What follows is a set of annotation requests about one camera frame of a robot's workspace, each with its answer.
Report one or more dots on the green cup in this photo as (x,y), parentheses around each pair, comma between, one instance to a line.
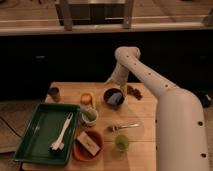
(121,143)

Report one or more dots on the wooden chair frame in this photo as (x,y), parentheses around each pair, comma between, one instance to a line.
(94,12)

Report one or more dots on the green plastic tray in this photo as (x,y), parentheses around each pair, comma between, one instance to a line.
(43,129)

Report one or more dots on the purple bowl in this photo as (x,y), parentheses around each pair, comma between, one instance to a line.
(110,92)

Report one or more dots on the blue sponge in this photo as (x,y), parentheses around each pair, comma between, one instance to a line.
(115,99)

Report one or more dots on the brown toy item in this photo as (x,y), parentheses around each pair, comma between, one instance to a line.
(134,92)

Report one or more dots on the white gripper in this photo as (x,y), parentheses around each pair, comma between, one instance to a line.
(120,80)

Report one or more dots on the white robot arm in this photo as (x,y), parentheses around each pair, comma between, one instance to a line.
(181,140)

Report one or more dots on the orange yellow toy food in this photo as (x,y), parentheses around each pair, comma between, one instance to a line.
(88,98)

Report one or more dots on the orange bowl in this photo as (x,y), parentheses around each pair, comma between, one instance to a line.
(81,154)

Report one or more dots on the wooden block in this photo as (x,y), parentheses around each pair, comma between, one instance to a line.
(88,143)

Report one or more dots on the white mug with green item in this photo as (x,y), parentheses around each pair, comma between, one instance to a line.
(89,116)

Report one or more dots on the small dark cup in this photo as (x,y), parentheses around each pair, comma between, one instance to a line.
(54,93)

